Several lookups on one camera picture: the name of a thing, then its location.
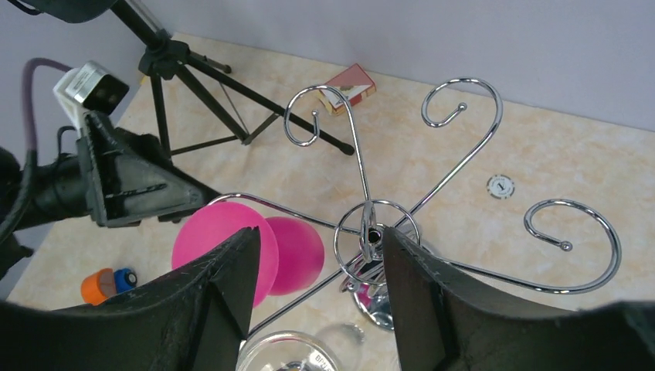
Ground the small pink card box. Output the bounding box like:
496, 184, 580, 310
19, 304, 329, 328
316, 63, 377, 116

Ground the tall clear flute glass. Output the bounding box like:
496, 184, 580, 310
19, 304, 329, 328
236, 323, 365, 371

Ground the chrome wine glass rack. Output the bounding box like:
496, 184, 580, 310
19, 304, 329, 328
207, 77, 623, 339

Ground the blue orange toy car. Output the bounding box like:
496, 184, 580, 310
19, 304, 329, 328
80, 268, 137, 305

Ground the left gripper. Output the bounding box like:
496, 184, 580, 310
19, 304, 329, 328
76, 111, 219, 228

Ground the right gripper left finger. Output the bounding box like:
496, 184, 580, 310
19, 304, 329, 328
1, 227, 261, 370

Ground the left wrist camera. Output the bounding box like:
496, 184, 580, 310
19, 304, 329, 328
53, 60, 130, 138

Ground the white poker chip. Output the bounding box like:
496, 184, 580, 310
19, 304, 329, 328
487, 174, 515, 199

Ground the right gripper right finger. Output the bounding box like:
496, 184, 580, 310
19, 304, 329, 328
382, 227, 654, 370

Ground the magenta plastic goblet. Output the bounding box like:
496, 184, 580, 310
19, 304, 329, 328
171, 202, 325, 307

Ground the black music stand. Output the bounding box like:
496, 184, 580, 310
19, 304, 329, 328
13, 1, 355, 155

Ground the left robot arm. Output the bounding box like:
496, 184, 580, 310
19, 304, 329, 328
1, 111, 219, 276

